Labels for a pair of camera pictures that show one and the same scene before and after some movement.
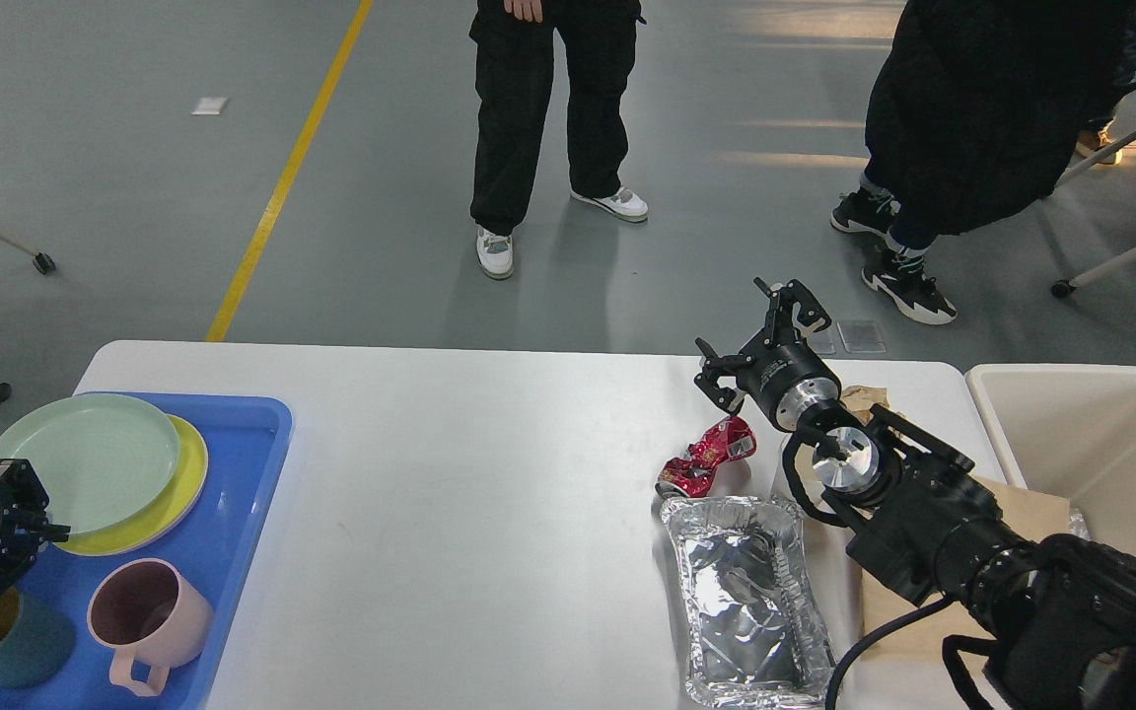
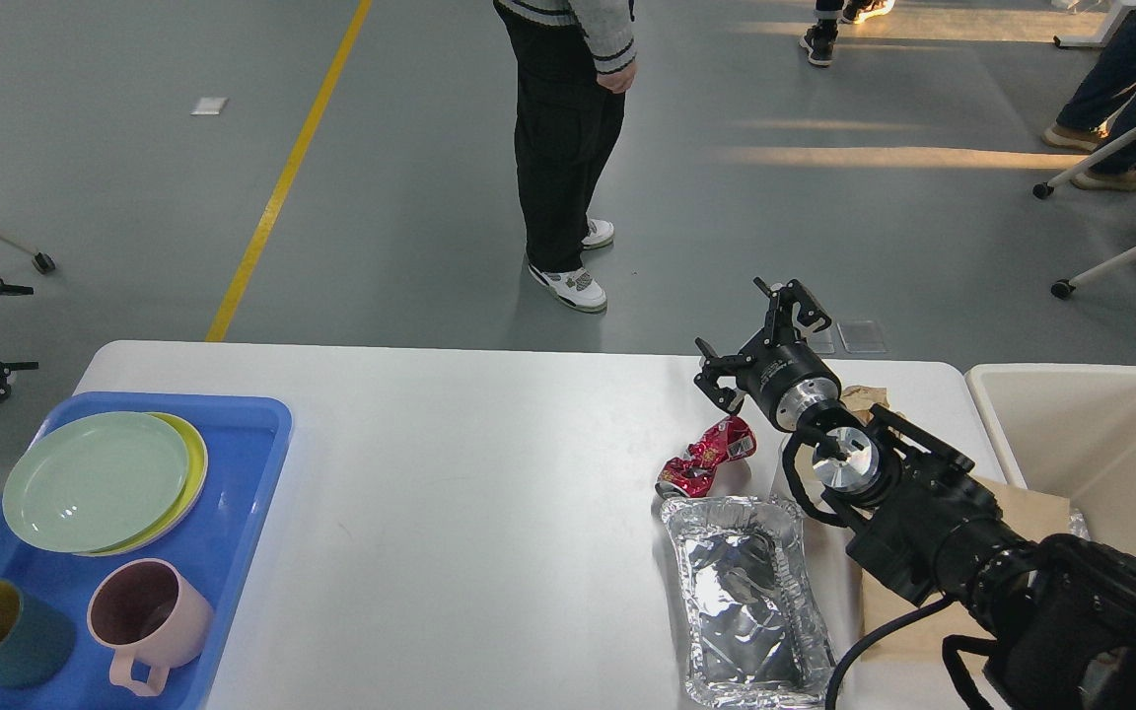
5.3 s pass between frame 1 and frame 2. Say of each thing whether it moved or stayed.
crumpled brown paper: stayed
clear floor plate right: stayed
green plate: moved
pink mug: stayed
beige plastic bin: stayed
